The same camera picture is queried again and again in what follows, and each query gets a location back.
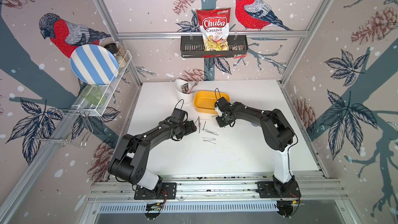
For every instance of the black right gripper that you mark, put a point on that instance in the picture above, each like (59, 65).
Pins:
(219, 125)

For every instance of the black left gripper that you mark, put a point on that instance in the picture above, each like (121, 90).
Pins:
(190, 128)

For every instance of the yellow plastic storage box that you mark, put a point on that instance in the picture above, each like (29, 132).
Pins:
(204, 101)

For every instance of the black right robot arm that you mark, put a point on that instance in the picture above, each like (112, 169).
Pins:
(277, 132)

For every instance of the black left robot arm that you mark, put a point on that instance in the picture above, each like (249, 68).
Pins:
(130, 158)

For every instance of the white utensil holder cup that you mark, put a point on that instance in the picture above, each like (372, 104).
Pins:
(185, 90)

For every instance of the red cassava chips bag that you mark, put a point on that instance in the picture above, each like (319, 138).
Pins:
(214, 26)

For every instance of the light spice jar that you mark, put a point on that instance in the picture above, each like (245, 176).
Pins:
(123, 52)

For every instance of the green glass cup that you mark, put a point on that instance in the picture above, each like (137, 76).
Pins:
(93, 94)

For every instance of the dark lid spice jar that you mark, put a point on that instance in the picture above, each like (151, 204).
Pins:
(112, 47)

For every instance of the blue white striped plate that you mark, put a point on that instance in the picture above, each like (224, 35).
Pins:
(94, 65)

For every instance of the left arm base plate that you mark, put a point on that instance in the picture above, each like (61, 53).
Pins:
(160, 192)

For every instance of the black wire wall basket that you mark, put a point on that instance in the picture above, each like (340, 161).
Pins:
(197, 47)

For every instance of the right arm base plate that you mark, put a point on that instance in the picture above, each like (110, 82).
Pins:
(277, 189)

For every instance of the clear wire wall shelf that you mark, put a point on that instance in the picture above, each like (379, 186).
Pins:
(84, 108)

